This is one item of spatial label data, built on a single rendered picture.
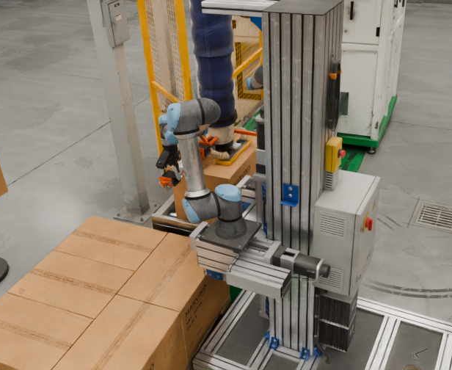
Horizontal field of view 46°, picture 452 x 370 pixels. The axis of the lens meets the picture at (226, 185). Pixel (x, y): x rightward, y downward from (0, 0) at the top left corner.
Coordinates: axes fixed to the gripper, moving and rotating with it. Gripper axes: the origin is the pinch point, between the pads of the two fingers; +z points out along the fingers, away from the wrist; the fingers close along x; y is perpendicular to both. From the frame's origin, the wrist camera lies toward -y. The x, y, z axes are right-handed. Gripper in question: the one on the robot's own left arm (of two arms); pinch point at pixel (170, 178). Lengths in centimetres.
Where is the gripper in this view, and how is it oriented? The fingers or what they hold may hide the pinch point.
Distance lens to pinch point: 290.5
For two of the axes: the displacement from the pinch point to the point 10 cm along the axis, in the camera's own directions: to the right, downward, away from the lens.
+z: 0.6, 8.5, 5.2
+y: 4.3, -4.9, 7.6
